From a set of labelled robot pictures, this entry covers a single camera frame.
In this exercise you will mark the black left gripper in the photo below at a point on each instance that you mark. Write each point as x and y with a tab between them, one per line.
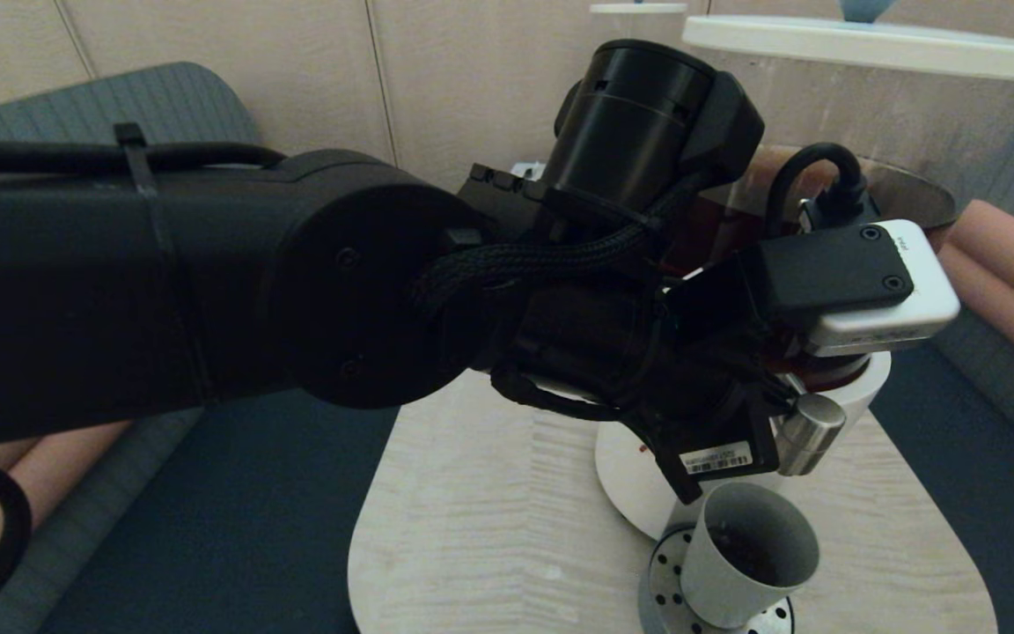
709	405

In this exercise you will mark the large steel dispenser tap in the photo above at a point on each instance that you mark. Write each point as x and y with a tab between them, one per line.
815	431

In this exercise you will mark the grey plastic cup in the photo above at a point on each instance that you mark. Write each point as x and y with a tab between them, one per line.
718	590

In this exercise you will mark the large perforated steel drip tray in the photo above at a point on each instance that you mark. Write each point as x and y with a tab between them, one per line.
661	581

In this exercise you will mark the grey-blue ribbed bench backrest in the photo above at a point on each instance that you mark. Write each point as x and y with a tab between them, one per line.
76	106
1000	379

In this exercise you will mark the grey tissue box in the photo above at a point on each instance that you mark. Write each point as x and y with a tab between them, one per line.
525	169

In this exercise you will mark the dark blue bench seat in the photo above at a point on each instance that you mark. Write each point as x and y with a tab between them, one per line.
252	511
1000	528

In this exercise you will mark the large dispenser with brown tea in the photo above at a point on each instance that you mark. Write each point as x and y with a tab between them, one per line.
868	114

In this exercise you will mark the small dispenser with clear water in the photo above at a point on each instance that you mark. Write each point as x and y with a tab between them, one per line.
639	26

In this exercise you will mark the large white dispenser lid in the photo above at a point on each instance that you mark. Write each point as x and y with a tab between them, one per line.
868	48

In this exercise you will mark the small white dispenser lid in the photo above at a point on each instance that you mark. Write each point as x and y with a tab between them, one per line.
636	8

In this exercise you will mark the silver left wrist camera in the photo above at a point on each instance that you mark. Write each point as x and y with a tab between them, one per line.
885	308

